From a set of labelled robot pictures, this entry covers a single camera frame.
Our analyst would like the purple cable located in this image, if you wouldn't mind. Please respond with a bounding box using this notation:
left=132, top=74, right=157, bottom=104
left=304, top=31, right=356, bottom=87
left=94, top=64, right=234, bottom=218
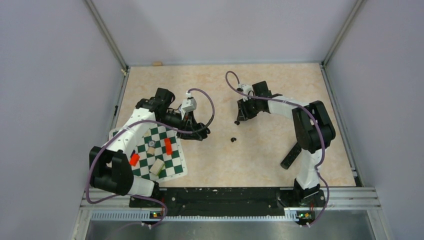
left=84, top=88, right=216, bottom=229
left=225, top=70, right=330, bottom=229

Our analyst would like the aluminium frame post right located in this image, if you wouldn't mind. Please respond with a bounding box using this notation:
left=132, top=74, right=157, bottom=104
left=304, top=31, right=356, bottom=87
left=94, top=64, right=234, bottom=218
left=321, top=0, right=367, bottom=69

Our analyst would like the orange rectangular block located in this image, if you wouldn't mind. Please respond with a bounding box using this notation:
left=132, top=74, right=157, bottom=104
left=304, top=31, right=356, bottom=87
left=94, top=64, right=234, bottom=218
left=164, top=138, right=173, bottom=156

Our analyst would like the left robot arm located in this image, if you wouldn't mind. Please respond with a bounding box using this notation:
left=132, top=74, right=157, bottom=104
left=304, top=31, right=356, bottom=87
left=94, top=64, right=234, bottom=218
left=85, top=87, right=215, bottom=207

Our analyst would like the small wooden cube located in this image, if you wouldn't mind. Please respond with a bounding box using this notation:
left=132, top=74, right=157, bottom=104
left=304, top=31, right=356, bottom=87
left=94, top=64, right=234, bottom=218
left=146, top=146, right=156, bottom=156

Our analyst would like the blue poker chip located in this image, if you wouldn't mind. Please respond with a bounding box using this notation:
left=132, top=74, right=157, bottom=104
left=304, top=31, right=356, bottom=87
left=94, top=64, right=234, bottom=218
left=148, top=140, right=156, bottom=148

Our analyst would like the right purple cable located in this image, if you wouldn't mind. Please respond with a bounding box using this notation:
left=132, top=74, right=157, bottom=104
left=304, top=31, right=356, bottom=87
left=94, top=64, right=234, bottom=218
left=225, top=70, right=330, bottom=229

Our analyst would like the aluminium frame post left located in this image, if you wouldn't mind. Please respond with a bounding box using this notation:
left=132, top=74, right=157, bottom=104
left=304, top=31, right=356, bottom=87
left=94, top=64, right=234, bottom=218
left=83, top=0, right=129, bottom=72

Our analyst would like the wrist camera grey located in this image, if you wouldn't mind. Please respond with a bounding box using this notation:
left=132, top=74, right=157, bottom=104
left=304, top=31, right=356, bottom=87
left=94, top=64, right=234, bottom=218
left=180, top=97, right=197, bottom=117
left=236, top=83, right=254, bottom=95

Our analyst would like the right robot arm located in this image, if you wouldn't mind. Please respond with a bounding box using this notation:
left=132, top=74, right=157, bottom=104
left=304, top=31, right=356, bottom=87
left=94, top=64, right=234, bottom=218
left=236, top=81, right=336, bottom=206

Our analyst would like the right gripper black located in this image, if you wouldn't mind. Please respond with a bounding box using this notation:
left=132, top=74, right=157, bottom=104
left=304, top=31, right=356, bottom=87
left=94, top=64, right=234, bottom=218
left=237, top=96, right=261, bottom=122

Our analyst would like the aluminium frame post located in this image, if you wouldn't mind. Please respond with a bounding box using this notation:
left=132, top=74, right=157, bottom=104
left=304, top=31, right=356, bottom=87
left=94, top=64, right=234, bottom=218
left=83, top=0, right=129, bottom=72
left=321, top=0, right=367, bottom=69

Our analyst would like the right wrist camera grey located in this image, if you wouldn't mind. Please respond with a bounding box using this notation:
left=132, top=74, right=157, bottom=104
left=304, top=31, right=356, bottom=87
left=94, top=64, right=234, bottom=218
left=236, top=83, right=254, bottom=95

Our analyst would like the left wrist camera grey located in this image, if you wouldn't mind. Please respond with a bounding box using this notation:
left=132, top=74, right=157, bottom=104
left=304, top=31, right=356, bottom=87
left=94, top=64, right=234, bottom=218
left=180, top=97, right=197, bottom=117

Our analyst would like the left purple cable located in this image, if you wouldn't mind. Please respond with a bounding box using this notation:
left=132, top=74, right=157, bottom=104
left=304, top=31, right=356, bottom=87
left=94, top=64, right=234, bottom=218
left=84, top=88, right=216, bottom=229

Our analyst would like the wooden cork at wall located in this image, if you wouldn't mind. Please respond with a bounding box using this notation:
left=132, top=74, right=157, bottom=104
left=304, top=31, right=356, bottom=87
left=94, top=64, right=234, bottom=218
left=152, top=61, right=163, bottom=67

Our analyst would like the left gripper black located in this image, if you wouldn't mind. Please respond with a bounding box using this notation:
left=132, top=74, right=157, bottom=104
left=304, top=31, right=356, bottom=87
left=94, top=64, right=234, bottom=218
left=158, top=110, right=204, bottom=141

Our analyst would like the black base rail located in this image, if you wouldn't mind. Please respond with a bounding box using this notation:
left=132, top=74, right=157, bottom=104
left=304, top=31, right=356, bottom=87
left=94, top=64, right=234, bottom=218
left=129, top=187, right=327, bottom=218

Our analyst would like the green white chess mat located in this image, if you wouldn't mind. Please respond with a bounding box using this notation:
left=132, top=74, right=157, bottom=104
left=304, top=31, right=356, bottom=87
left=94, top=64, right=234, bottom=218
left=108, top=124, right=189, bottom=183

